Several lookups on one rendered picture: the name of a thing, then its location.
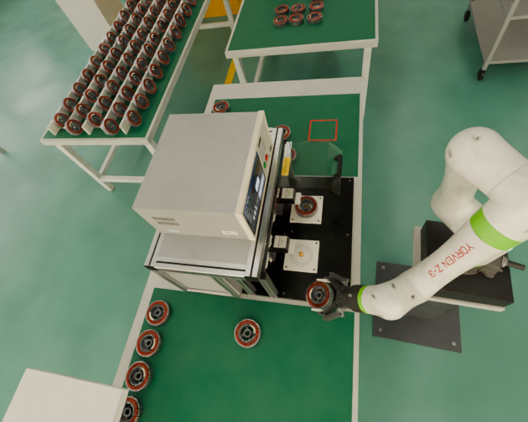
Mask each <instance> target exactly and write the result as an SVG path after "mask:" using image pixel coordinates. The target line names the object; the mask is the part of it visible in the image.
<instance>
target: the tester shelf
mask: <svg viewBox="0 0 528 422"><path fill-rule="evenodd" d="M268 129H269V132H270V136H271V139H272V145H273V149H272V157H271V162H270V167H269V172H268V176H267V185H266V189H265V193H264V199H263V203H262V207H261V216H260V221H259V225H258V230H257V235H256V241H255V240H249V239H232V238H221V237H209V236H198V235H186V234H165V233H160V232H158V231H157V230H156V233H155V235H154V237H153V242H152V244H151V247H150V250H149V252H148V256H147V258H146V261H145V264H144V267H146V268H147V269H149V270H157V271H166V272H173V273H181V274H189V275H204V276H212V277H220V278H227V279H235V280H249V281H257V282H259V281H260V276H261V267H262V261H263V256H264V251H265V246H266V241H267V231H268V227H269V222H270V217H271V211H272V202H273V197H274V192H275V187H276V181H277V173H278V168H279V162H280V157H281V152H282V143H283V138H284V131H283V127H273V128H268Z"/></svg>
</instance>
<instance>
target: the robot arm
mask: <svg viewBox="0 0 528 422"><path fill-rule="evenodd" d="M445 160H446V166H445V173H444V176H443V180H442V183H441V185H440V186H439V188H438V189H437V191H436V192H435V193H434V194H433V196H432V198H431V208H432V211H433V212H434V213H435V214H436V215H437V216H438V217H439V218H440V219H441V220H442V221H443V222H444V223H445V224H446V225H447V226H448V227H449V228H450V229H451V230H452V231H453V232H454V235H453V236H452V237H451V238H450V239H448V240H447V241H446V242H445V243H444V244H443V245H442V246H441V247H439V248H438V249H437V250H436V251H434V252H433V253H432V254H431V255H429V256H428V257H427V258H426V259H425V260H423V261H421V262H420V263H418V264H417V265H414V266H413V267H412V268H410V269H409V270H406V271H404V272H403V273H401V274H400V275H399V276H397V277H396V278H394V279H392V280H389V281H387V282H384V283H381V284H379V285H353V286H351V287H348V283H349V282H350V280H349V279H346V278H343V277H341V276H340V275H337V274H335V273H333V272H329V274H330V276H325V277H324V278H323V279H317V280H320V281H323V282H329V283H331V284H332V285H333V286H334V289H335V290H336V291H337V292H336V297H335V301H334V302H333V304H332V305H331V306H329V307H328V308H327V309H325V310H323V309H316V308H311V310H312V311H317V312H318V314H319V315H323V318H322V319H323V320H325V321H330V320H333V319H335V318H338V317H345V314H344V309H346V308H348V309H351V310H352V311H354V312H359V313H365V314H371V315H376V316H378V317H382V318H384V319H386V320H397V319H399V318H401V317H402V316H404V315H405V314H406V313H408V312H409V311H410V310H411V309H412V308H413V307H414V306H417V305H419V304H421V303H423V302H425V301H427V300H428V299H429V298H431V297H432V296H433V295H434V294H435V293H436V292H437V291H439V290H440V289H441V288H443V287H444V286H445V285H446V284H447V283H449V282H450V281H451V280H453V279H455V278H456V277H458V276H459V275H462V274H464V275H474V274H477V273H479V272H480V271H481V272H482V273H483V274H484V276H485V277H488V278H494V275H495V274H496V273H498V272H499V271H500V272H503V270H501V268H502V267H505V266H506V265H507V266H509V267H512V268H516V269H518V270H524V269H525V265H522V264H519V263H516V262H514V261H510V260H508V258H507V257H505V256H503V255H504V254H505V253H507V252H508V251H510V250H512V249H513V248H514V247H516V246H517V245H518V244H521V243H523V242H525V241H527V240H528V159H527V158H526V157H524V156H523V155H522V154H521V153H519V152H518V151H517V150H515V149H514V148H513V147H512V146H511V145H510V144H509V143H508V142H507V141H506V140H505V139H504V138H503V137H502V136H501V135H500V134H499V133H498V132H496V131H494V130H492V129H490V128H487V127H482V126H476V127H470V128H468V129H465V130H462V131H460V132H459V133H458V134H456V135H455V136H454V137H453V138H452V139H451V140H450V142H449V143H448V145H447V147H446V151H445ZM478 189H479V190H480V191H481V192H482V193H484V194H485V195H486V196H487V197H488V198H489V200H488V201H487V202H486V203H485V204H484V205H483V204H481V203H480V202H479V201H478V200H477V199H476V198H475V197H474V195H475V193H476V192H477V190H478ZM335 278H336V279H338V280H341V282H343V284H344V285H343V286H342V287H341V285H340V284H339V283H338V282H337V281H336V280H335ZM338 308H340V310H339V311H337V312H334V311H335V310H337V309H338ZM333 312H334V313H333Z"/></svg>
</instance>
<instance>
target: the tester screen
mask: <svg viewBox="0 0 528 422"><path fill-rule="evenodd" d="M259 168H260V161H259V158H258V156H257V154H256V162H255V166H254V170H253V174H252V179H251V186H250V190H249V193H248V198H247V202H246V209H245V213H244V215H245V217H246V220H247V222H248V224H249V225H250V226H251V229H252V231H253V229H254V225H255V222H254V220H253V215H254V211H255V207H256V206H257V207H258V204H259V202H260V205H261V200H260V199H259V196H258V191H259V186H260V181H261V176H260V181H259V185H258V189H257V191H256V180H257V176H258V172H259ZM261 174H262V169H261ZM255 232H256V228H255ZM255 232H254V231H253V233H254V234H255Z"/></svg>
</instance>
